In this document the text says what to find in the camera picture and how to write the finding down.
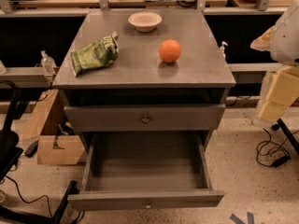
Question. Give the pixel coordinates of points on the white paper bowl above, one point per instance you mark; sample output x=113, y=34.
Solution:
x=145, y=21

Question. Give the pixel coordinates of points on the orange fruit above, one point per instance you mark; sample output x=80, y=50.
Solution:
x=170, y=50

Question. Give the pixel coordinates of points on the cardboard box on floor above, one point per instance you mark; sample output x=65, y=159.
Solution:
x=54, y=147

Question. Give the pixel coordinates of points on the small pump bottle right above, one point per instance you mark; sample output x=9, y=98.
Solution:
x=222, y=48

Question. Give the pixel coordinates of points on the grey top drawer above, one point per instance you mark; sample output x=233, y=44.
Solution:
x=114, y=118

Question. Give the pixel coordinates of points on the clear sanitizer bottle left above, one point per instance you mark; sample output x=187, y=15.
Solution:
x=47, y=63

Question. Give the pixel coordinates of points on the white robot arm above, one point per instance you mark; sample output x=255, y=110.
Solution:
x=284, y=48

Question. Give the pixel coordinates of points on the grey drawer cabinet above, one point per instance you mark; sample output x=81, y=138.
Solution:
x=200, y=76

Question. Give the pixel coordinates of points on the open grey middle drawer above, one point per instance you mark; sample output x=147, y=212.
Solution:
x=145, y=170

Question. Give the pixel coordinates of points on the green chip bag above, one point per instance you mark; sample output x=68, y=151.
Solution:
x=99, y=54

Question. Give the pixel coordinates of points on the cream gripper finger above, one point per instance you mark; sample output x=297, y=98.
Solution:
x=283, y=92
x=263, y=42

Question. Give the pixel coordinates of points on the black power adapter left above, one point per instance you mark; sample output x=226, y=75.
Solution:
x=31, y=150

